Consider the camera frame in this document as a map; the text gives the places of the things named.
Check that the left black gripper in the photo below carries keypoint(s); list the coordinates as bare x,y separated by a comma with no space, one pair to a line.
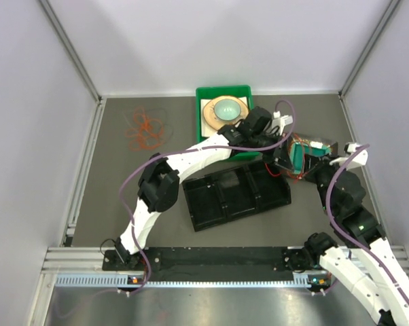
281,155

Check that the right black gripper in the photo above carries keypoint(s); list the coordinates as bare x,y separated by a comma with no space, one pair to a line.
313,164

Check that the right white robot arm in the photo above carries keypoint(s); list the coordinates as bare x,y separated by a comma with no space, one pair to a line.
370,270

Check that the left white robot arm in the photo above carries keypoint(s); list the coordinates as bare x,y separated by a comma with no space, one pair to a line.
153,187

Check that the teal square glazed plate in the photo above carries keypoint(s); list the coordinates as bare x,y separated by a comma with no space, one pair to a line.
302,144

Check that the black three-compartment tray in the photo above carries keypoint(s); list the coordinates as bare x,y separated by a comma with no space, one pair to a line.
235,193

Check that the green plastic bin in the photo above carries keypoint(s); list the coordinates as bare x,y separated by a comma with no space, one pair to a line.
207,123

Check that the white square plate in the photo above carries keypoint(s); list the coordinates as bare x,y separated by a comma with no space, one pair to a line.
206,130

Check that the round tan plate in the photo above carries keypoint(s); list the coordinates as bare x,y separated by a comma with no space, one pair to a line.
208,115

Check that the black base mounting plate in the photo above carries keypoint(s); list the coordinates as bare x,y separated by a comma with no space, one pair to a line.
214,264

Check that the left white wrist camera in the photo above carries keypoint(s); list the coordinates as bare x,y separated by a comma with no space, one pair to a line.
279,122

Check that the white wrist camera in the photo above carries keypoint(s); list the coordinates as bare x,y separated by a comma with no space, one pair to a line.
356,156
279,122

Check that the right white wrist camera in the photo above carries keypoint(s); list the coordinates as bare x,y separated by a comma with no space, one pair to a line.
356,156

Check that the grey slotted cable duct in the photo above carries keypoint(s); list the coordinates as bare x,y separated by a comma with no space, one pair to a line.
125,281

